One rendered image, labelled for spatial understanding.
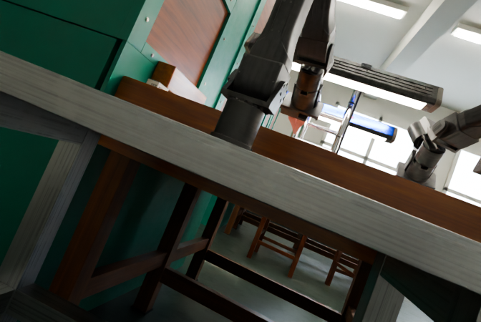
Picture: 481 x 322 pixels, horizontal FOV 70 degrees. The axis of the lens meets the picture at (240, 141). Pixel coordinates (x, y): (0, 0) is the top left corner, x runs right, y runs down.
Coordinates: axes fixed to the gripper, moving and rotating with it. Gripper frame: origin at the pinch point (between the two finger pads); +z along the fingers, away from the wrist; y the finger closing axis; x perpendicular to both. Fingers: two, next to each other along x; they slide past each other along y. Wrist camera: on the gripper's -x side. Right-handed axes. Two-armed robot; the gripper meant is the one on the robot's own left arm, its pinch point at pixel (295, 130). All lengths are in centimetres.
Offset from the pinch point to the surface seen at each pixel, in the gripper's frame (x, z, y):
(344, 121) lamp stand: -29.6, 12.8, -11.3
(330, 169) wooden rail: 18.8, -8.8, -12.2
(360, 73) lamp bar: -26.2, -8.3, -10.5
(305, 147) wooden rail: 16.9, -10.4, -5.8
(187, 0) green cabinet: -17, -19, 45
